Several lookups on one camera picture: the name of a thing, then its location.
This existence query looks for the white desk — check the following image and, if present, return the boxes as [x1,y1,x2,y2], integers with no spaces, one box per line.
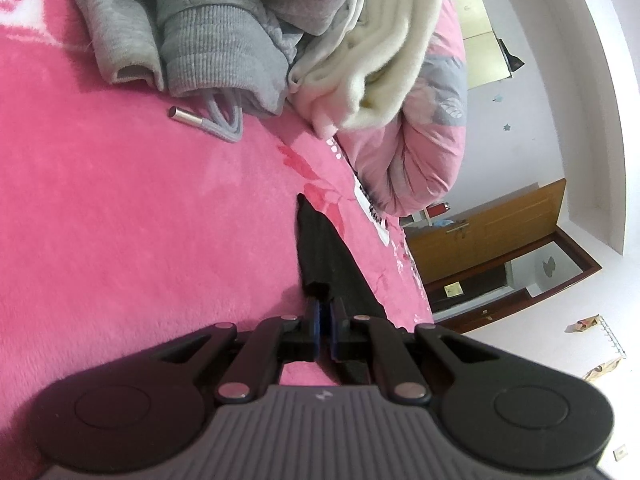
[400,205,436,229]

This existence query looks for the white fleece garment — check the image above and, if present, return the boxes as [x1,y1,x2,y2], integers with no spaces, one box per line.
[287,0,456,138]

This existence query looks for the black printed shirt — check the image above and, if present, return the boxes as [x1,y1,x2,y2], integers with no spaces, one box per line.
[296,192,401,386]

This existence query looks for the wall hook rack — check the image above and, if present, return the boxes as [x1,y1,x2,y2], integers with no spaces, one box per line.
[567,314,627,386]

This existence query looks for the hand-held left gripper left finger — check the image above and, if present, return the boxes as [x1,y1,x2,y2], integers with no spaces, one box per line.
[165,300,328,406]

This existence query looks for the dark wooden door frame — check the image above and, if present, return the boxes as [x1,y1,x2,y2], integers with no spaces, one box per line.
[430,225,603,336]

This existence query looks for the pink floral blanket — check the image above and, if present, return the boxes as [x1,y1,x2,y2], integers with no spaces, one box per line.
[0,0,436,461]

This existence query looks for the wooden door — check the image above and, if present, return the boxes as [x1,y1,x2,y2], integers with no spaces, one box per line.
[405,177,566,291]

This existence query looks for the grey hoodie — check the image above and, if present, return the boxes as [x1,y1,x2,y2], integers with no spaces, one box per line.
[60,0,371,143]

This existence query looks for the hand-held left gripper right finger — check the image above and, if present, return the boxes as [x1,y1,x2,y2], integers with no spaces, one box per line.
[327,299,496,406]

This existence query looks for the pink grey folded quilt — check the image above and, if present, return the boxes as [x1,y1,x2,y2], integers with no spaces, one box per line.
[335,0,468,217]

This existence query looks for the pale yellow wardrobe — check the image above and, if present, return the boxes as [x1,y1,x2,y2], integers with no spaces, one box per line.
[452,0,513,88]

